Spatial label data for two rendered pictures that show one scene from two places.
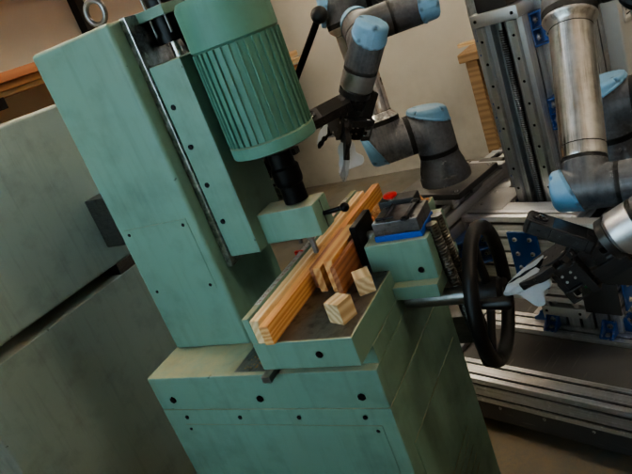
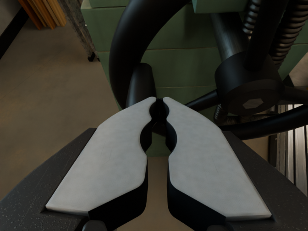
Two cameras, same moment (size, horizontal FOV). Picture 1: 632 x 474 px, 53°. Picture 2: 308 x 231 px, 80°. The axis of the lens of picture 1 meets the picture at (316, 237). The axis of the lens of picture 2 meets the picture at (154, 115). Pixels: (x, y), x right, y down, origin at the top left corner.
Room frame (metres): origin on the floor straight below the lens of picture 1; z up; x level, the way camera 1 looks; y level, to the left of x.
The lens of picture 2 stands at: (0.93, -0.34, 0.97)
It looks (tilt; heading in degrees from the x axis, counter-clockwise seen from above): 60 degrees down; 62
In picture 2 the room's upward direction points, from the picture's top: 4 degrees counter-clockwise
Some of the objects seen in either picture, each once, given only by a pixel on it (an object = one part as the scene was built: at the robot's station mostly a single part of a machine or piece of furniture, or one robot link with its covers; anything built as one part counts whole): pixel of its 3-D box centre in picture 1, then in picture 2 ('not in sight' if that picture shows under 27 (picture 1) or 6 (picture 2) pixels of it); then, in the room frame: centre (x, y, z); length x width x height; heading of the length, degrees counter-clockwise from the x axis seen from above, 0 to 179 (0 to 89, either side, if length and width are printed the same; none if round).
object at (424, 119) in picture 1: (429, 127); not in sight; (1.78, -0.42, 0.98); 0.13 x 0.12 x 0.14; 83
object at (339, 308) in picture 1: (339, 308); not in sight; (1.03, 0.01, 0.92); 0.04 x 0.04 x 0.04; 38
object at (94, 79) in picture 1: (174, 187); not in sight; (1.41, 0.26, 1.16); 0.22 x 0.22 x 0.72; 59
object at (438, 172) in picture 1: (442, 163); not in sight; (1.78, -0.43, 0.87); 0.15 x 0.15 x 0.10
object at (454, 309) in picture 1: (450, 322); (292, 78); (1.41, -0.25, 0.58); 0.12 x 0.08 x 0.08; 59
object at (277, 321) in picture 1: (332, 249); not in sight; (1.32, -0.02, 0.92); 0.67 x 0.02 x 0.04; 149
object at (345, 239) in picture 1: (348, 254); not in sight; (1.22, -0.05, 0.94); 0.18 x 0.02 x 0.07; 149
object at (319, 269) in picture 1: (338, 256); not in sight; (1.25, -0.03, 0.93); 0.20 x 0.02 x 0.06; 149
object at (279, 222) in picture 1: (296, 221); not in sight; (1.27, 0.03, 1.03); 0.14 x 0.07 x 0.09; 59
